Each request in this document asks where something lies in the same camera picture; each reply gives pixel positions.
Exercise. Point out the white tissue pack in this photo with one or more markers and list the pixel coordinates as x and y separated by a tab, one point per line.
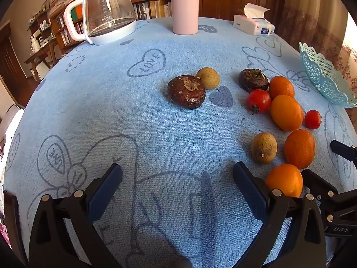
251	25

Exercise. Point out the tan longan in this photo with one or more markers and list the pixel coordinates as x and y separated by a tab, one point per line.
263	148
207	78

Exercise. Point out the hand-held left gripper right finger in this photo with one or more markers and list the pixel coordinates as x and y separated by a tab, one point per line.
251	189

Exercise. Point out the light blue lattice basket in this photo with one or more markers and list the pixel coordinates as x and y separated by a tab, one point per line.
320	72

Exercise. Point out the large red tomato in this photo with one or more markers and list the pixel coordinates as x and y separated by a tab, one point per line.
258	101

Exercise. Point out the small dark water chestnut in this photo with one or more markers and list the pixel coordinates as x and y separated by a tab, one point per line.
253	80

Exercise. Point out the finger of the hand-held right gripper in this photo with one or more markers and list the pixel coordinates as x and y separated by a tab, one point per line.
341	148
318	182

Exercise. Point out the large dark water chestnut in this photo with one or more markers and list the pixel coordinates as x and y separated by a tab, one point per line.
186	91

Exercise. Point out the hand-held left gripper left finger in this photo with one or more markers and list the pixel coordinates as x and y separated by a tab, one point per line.
104	192

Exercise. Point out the blue printed tablecloth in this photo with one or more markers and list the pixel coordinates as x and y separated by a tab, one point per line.
111	103

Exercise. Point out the small red tomato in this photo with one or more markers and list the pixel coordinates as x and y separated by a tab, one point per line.
312	119

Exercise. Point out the white jug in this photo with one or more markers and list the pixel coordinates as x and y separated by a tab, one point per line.
35	44

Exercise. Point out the orange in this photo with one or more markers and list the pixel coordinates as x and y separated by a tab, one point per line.
281	87
299	148
286	112
284	180

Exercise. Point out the patterned beige curtain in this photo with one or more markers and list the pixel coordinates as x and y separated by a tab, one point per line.
306	11

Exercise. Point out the pink thermos bottle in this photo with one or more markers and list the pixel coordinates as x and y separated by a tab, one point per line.
184	8

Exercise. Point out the wooden side desk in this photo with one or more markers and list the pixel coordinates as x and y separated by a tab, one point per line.
36	55

